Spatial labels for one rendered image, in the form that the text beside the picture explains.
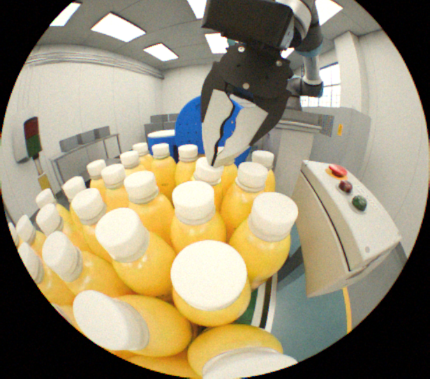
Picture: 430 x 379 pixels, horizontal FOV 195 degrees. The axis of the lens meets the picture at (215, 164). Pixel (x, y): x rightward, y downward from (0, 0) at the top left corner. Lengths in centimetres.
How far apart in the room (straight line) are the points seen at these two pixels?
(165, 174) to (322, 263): 30
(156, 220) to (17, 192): 338
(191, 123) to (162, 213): 34
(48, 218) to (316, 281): 30
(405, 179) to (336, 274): 263
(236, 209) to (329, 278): 14
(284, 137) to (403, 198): 244
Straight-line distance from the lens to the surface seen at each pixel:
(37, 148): 47
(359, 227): 15
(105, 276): 15
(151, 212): 16
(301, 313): 135
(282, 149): 77
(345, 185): 19
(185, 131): 45
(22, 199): 348
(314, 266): 19
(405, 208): 277
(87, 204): 15
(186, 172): 24
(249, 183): 15
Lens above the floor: 117
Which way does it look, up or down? 24 degrees down
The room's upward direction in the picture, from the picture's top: straight up
